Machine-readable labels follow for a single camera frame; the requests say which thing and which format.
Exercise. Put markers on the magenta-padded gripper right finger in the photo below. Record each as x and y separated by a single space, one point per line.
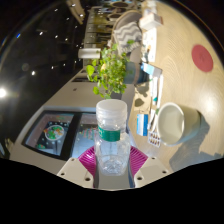
138 160

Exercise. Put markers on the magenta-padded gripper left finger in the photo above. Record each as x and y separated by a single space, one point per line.
86 160

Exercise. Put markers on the clear plastic bottle white cap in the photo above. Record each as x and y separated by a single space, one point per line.
111 146

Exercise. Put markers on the pill blister pack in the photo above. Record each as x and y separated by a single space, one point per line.
154 139

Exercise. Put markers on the flat blue box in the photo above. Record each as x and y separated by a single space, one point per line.
142 125

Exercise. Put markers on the white mug with green print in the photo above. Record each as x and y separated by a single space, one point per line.
190 125

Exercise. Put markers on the white and teal tube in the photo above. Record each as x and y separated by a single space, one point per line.
155 90

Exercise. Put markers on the green potted plant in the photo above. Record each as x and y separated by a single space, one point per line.
111 71

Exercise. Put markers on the small white blue box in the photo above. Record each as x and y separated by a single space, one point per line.
150 69

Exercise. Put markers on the group of ceiling spotlights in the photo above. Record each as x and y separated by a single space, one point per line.
33 72

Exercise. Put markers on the white round column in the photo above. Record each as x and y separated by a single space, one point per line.
89 53

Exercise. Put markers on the white printed leaflet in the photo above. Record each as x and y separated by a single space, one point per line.
150 45

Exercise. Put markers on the flat round red coaster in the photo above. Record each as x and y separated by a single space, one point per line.
202 58

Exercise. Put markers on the grey zigzag striped cushion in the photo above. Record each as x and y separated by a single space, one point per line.
128 35

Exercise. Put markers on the white and orange box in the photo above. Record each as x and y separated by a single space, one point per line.
150 21

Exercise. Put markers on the grey curved sofa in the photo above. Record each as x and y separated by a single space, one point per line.
128 15

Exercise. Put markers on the group of oval-back chairs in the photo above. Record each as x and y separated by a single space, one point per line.
120 5

